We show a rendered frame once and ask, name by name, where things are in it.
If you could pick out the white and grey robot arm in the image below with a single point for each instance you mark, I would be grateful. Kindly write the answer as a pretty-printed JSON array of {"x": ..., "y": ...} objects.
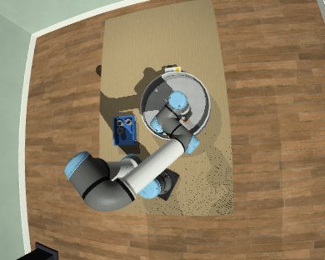
[{"x": 90, "y": 176}]

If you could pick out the blue crate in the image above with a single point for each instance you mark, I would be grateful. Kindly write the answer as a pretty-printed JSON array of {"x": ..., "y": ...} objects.
[{"x": 130, "y": 135}]

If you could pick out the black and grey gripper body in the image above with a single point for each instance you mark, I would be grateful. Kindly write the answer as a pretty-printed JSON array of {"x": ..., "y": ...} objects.
[{"x": 186, "y": 114}]

